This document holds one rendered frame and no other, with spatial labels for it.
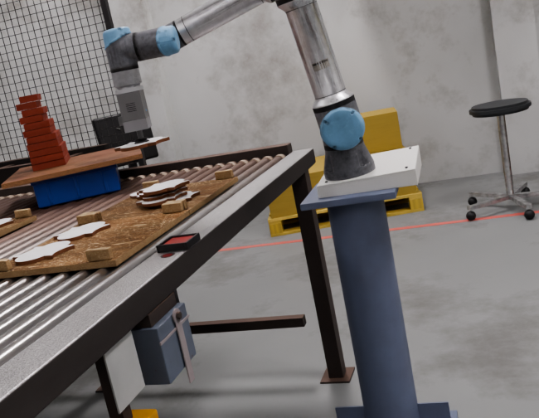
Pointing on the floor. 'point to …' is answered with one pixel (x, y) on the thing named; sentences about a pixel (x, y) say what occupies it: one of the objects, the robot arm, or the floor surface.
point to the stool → (501, 108)
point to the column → (373, 307)
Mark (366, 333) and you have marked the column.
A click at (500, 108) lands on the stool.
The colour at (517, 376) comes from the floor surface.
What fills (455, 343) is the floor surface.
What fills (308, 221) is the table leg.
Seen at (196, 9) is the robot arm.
